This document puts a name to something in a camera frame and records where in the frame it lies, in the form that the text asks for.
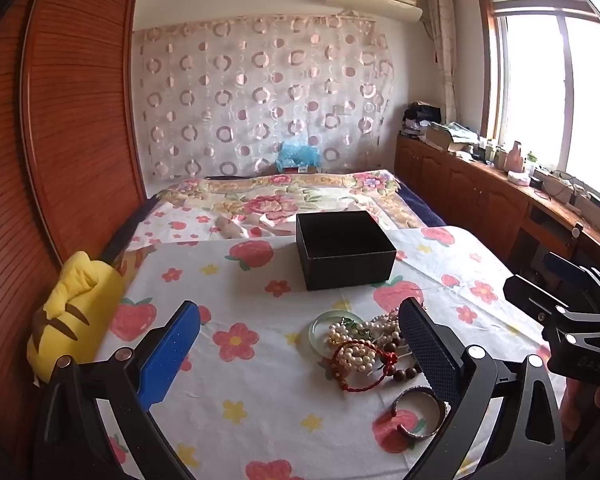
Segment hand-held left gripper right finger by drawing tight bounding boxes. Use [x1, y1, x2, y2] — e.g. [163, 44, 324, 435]
[397, 297, 566, 480]

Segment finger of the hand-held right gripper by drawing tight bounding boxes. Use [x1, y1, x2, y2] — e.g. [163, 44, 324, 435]
[542, 252, 600, 292]
[503, 274, 587, 323]

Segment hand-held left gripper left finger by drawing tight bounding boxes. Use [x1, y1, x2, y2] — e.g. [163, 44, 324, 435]
[32, 300, 202, 480]

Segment brown wooden bead bracelet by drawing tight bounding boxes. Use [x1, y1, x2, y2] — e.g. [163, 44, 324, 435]
[370, 340, 427, 382]

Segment silver cuff bangle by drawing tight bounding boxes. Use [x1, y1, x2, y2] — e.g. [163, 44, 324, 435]
[391, 385, 451, 442]

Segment red cord bead bracelet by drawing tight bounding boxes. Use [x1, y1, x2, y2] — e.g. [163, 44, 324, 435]
[330, 340, 398, 393]

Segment white pearl bracelet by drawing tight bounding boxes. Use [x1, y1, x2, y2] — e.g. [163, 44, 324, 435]
[327, 312, 406, 348]

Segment green jade bangle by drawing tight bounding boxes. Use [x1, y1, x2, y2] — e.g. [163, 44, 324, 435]
[308, 311, 366, 358]

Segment black jewelry box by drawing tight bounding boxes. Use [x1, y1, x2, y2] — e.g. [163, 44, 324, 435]
[295, 210, 397, 292]

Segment person's right hand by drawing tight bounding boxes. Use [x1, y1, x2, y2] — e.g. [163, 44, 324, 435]
[561, 377, 600, 442]

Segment white power strip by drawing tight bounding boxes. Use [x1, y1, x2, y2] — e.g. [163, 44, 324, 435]
[530, 167, 588, 202]

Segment strawberry print bed sheet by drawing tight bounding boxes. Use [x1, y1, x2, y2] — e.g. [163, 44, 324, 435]
[100, 207, 568, 480]

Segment yellow plush toy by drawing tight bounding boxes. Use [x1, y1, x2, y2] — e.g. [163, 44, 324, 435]
[26, 250, 127, 388]

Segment pink bottle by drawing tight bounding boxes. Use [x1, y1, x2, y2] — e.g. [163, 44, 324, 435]
[505, 141, 525, 172]

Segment wooden side cabinet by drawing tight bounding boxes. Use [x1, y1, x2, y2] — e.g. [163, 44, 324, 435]
[395, 132, 600, 281]

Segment stack of books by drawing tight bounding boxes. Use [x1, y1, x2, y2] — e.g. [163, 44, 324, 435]
[422, 121, 481, 153]

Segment floral blanket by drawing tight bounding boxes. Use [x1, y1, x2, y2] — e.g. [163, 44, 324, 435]
[147, 169, 426, 241]

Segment wooden framed window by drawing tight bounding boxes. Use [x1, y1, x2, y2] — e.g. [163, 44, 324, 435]
[477, 0, 600, 196]

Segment dark clothes pile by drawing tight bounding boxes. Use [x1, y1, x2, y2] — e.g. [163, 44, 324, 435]
[402, 101, 442, 136]

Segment blue plastic bag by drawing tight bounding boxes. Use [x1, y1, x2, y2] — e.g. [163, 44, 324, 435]
[275, 141, 321, 172]

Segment white window curtain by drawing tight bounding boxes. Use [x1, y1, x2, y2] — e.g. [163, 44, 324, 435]
[425, 0, 461, 126]

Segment wooden slatted wardrobe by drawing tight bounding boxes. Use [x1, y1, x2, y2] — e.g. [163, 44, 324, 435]
[0, 0, 148, 480]

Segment circle pattern sheer curtain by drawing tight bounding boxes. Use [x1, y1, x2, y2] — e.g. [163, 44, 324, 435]
[131, 14, 397, 183]

